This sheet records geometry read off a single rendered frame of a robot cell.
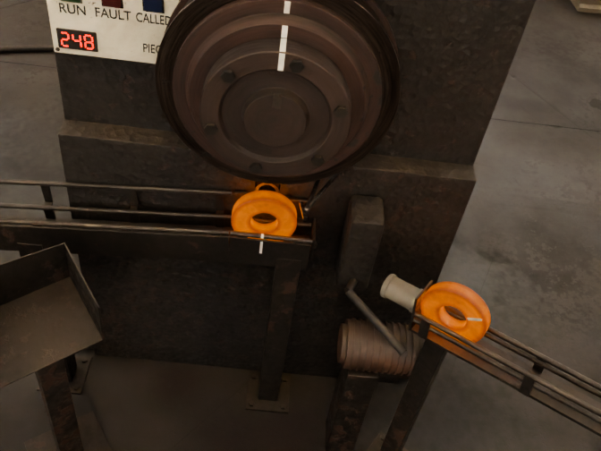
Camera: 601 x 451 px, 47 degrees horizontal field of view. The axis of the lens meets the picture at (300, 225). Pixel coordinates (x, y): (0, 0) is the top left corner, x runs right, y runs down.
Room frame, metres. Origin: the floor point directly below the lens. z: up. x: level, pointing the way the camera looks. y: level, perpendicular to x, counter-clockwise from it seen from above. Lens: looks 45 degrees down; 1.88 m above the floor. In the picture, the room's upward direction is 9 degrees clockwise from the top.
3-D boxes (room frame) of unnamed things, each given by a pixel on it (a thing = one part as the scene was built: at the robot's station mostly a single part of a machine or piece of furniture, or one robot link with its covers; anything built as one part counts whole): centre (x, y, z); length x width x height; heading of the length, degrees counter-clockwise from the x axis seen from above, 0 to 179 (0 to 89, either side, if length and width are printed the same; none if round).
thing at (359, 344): (1.04, -0.25, 0.27); 0.22 x 0.13 x 0.53; 94
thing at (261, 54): (1.05, 0.08, 1.11); 0.28 x 0.06 x 0.28; 94
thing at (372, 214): (1.18, -0.15, 0.68); 0.11 x 0.08 x 0.24; 4
